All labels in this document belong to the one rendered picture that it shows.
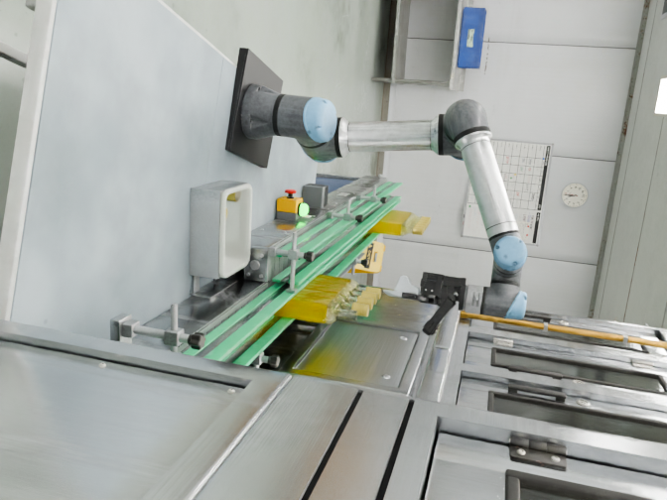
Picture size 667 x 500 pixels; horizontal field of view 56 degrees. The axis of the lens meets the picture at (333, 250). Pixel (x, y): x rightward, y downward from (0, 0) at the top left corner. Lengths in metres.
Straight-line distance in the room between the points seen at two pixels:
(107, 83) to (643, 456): 1.03
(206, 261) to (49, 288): 0.50
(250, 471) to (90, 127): 0.76
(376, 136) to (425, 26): 5.89
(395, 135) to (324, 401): 1.14
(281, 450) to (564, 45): 7.11
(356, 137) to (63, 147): 0.90
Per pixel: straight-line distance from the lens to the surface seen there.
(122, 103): 1.29
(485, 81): 7.53
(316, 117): 1.68
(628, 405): 1.87
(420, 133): 1.77
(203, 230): 1.55
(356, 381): 1.60
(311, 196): 2.35
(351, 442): 0.69
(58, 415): 0.77
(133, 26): 1.33
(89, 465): 0.68
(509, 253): 1.51
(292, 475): 0.63
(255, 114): 1.73
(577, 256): 7.77
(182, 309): 1.52
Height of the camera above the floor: 1.46
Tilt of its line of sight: 14 degrees down
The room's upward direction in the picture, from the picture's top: 98 degrees clockwise
